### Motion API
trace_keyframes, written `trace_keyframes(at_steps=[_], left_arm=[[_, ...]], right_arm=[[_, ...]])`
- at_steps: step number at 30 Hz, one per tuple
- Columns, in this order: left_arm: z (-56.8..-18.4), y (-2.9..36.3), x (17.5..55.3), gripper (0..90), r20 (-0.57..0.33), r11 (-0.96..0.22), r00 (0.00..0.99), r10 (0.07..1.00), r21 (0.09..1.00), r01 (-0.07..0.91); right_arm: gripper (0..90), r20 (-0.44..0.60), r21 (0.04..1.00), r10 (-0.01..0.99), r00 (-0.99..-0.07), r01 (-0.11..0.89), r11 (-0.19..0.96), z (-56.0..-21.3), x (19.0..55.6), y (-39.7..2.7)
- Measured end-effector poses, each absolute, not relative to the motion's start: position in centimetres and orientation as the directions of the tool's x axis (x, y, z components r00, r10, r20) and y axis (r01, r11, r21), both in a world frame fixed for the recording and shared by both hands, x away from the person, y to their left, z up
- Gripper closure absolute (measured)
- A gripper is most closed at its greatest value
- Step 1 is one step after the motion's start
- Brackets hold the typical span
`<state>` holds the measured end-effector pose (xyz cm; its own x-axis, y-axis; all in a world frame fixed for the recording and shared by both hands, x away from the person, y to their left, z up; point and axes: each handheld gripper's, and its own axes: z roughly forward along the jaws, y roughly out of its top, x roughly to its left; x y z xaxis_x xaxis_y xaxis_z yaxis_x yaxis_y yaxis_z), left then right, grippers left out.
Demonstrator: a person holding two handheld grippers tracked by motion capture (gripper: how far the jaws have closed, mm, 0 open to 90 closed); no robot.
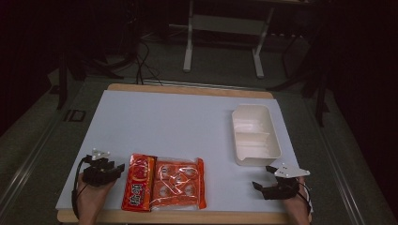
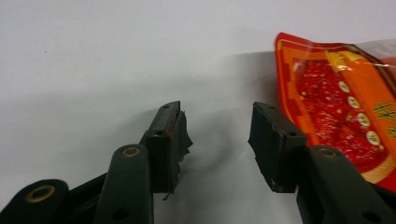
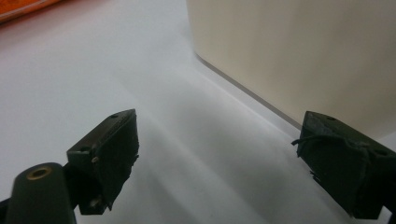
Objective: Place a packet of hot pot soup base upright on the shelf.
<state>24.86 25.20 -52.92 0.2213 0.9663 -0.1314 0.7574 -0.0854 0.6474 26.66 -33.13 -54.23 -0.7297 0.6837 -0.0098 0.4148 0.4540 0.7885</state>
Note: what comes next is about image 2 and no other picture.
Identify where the red orange snack packet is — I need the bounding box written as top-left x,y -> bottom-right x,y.
274,32 -> 396,194

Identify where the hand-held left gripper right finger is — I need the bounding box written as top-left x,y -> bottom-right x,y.
247,101 -> 308,194

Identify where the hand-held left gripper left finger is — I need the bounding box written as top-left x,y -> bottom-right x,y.
139,100 -> 193,201

